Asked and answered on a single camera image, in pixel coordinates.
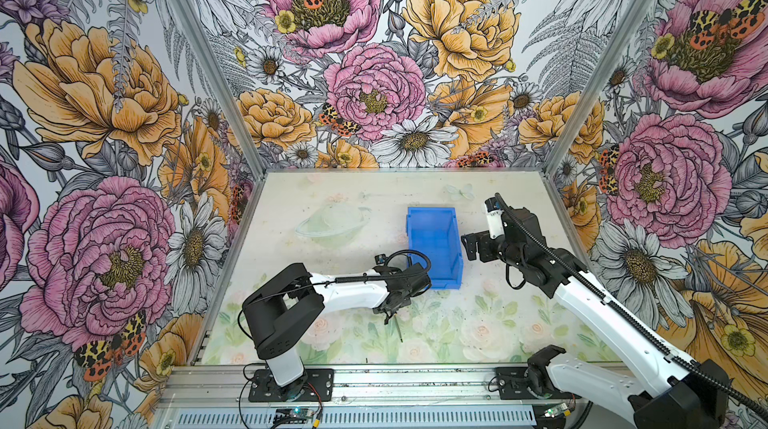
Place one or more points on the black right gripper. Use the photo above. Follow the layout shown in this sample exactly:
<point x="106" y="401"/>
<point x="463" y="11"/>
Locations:
<point x="483" y="240"/>

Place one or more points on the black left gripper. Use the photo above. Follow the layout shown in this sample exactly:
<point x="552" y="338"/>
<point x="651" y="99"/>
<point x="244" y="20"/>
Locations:
<point x="383" y="308"/>

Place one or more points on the black yellow screwdriver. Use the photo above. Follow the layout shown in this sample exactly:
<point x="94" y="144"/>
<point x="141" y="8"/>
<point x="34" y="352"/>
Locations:
<point x="397" y="327"/>

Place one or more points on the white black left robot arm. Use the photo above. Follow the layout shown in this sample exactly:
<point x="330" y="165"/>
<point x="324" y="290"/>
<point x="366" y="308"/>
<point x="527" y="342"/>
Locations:
<point x="281" y="311"/>

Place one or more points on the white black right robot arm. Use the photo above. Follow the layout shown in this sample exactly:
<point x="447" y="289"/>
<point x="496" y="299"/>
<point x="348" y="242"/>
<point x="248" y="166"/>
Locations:
<point x="665" y="388"/>

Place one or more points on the blue plastic bin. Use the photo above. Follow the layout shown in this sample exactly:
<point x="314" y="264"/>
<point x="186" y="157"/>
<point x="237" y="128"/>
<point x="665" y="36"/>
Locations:
<point x="433" y="232"/>

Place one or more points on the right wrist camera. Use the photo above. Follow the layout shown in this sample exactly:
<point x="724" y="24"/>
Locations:
<point x="494" y="214"/>

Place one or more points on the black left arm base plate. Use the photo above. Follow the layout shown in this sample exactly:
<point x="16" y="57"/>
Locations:
<point x="315" y="385"/>

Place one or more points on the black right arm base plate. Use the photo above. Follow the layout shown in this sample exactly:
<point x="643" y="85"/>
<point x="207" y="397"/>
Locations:
<point x="513" y="383"/>

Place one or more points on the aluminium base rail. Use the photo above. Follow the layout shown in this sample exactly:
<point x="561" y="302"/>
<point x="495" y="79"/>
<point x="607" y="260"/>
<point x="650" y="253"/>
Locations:
<point x="376" y="396"/>

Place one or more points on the aluminium corner post left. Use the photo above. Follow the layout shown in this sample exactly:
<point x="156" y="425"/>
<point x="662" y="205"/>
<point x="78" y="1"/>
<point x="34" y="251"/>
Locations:
<point x="185" y="11"/>

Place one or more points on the aluminium corner post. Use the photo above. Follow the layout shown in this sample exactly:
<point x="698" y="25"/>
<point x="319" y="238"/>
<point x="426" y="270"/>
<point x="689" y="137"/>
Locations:
<point x="625" y="27"/>
<point x="185" y="11"/>

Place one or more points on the aluminium corner post right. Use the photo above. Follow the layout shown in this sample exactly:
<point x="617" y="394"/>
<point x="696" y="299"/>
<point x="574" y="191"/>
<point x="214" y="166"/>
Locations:
<point x="625" y="27"/>

